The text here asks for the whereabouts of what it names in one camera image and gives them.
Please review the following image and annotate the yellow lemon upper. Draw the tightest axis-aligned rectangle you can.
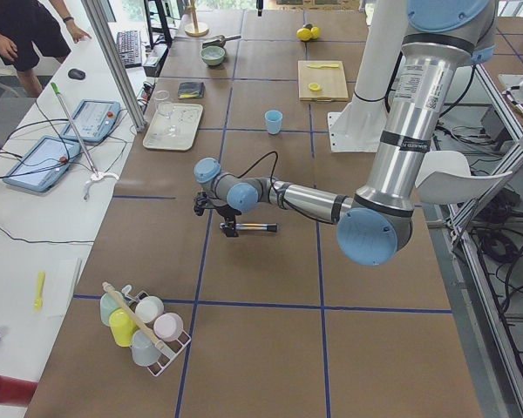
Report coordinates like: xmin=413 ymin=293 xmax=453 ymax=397
xmin=310 ymin=26 xmax=320 ymax=39

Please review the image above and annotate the yellow upturned cup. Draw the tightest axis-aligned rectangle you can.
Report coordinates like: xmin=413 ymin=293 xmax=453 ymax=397
xmin=108 ymin=308 xmax=138 ymax=347

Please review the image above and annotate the silver rod green tip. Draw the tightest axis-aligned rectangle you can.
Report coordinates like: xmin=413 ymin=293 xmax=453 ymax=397
xmin=51 ymin=82 xmax=119 ymax=201

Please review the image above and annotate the black keyboard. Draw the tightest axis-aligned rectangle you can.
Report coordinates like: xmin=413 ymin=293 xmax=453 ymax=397
xmin=116 ymin=30 xmax=142 ymax=68

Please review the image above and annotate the grey upturned cup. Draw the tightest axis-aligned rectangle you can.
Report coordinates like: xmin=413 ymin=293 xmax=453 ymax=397
xmin=131 ymin=330 xmax=160 ymax=367

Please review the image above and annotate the white upturned cup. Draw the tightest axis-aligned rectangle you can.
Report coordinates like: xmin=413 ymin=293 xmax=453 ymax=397
xmin=135 ymin=295 xmax=164 ymax=324

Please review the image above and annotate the steel muddler black tip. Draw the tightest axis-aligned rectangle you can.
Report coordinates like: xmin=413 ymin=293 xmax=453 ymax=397
xmin=220 ymin=223 xmax=278 ymax=237

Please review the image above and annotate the aluminium frame post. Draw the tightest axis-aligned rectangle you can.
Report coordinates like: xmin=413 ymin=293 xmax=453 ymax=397
xmin=82 ymin=0 xmax=146 ymax=132

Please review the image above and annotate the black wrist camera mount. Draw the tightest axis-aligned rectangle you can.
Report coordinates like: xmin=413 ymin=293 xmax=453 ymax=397
xmin=194 ymin=191 xmax=216 ymax=216

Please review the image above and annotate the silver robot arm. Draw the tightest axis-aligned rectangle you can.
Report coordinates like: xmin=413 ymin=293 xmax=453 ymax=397
xmin=194 ymin=1 xmax=498 ymax=266

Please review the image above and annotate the green bowl of ice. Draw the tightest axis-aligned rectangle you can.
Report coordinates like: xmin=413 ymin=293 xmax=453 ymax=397
xmin=200 ymin=45 xmax=226 ymax=67

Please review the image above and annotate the yellow plastic spoon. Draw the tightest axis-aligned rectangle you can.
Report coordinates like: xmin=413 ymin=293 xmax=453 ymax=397
xmin=33 ymin=271 xmax=45 ymax=311

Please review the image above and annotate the black computer mouse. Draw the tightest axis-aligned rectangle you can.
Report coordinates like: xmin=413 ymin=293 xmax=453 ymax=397
xmin=68 ymin=68 xmax=86 ymax=81

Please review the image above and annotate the person in black shirt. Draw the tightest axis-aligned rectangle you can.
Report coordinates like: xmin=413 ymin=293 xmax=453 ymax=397
xmin=0 ymin=1 xmax=90 ymax=98

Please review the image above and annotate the yellow plastic knife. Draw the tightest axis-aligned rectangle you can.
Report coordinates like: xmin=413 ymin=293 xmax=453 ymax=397
xmin=306 ymin=64 xmax=340 ymax=69

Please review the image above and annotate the grey folded cloth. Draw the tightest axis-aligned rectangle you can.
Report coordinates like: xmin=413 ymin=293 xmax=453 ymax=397
xmin=177 ymin=81 xmax=205 ymax=99

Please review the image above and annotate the blue teach pendant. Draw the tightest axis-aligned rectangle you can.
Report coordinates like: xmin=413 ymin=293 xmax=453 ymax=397
xmin=71 ymin=99 xmax=121 ymax=145
xmin=3 ymin=136 xmax=81 ymax=193

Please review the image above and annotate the clear wine glass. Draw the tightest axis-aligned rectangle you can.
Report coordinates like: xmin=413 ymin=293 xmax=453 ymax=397
xmin=153 ymin=90 xmax=177 ymax=136

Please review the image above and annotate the steel ice scoop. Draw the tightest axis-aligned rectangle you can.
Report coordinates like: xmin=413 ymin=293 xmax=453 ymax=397
xmin=202 ymin=34 xmax=241 ymax=48

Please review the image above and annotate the far blue teach pendant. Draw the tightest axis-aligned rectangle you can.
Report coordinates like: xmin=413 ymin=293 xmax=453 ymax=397
xmin=71 ymin=99 xmax=121 ymax=145

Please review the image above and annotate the white wire cup rack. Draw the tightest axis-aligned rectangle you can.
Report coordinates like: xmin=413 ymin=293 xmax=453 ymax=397
xmin=121 ymin=285 xmax=191 ymax=377

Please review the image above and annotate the light blue plastic cup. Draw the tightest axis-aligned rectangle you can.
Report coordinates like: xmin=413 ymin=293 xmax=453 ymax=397
xmin=264 ymin=110 xmax=283 ymax=135

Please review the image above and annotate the pink upturned cup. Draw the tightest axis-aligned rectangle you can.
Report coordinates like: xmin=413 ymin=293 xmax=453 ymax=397
xmin=153 ymin=313 xmax=184 ymax=342

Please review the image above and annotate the near blue teach pendant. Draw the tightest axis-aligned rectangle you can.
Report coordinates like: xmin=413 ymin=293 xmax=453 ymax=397
xmin=3 ymin=136 xmax=81 ymax=193

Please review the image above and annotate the bamboo cutting board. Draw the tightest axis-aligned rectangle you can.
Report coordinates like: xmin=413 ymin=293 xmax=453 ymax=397
xmin=297 ymin=60 xmax=350 ymax=102

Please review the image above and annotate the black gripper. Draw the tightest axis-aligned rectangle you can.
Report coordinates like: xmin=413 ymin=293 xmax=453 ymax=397
xmin=220 ymin=208 xmax=241 ymax=238

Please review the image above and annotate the wooden cup tree stand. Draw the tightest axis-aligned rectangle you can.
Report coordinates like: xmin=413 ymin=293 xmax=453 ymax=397
xmin=184 ymin=0 xmax=209 ymax=37

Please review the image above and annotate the green upturned cup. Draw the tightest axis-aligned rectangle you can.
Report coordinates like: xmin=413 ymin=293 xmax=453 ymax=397
xmin=99 ymin=293 xmax=119 ymax=327

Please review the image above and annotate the yellow lemon lower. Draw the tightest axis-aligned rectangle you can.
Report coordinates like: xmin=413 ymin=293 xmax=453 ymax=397
xmin=296 ymin=28 xmax=312 ymax=42

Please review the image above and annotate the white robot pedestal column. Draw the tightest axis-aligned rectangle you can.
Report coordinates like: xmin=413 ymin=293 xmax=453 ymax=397
xmin=328 ymin=0 xmax=408 ymax=152

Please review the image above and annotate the cream bear serving tray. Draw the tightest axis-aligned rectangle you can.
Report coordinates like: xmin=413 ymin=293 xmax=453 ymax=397
xmin=142 ymin=104 xmax=203 ymax=152

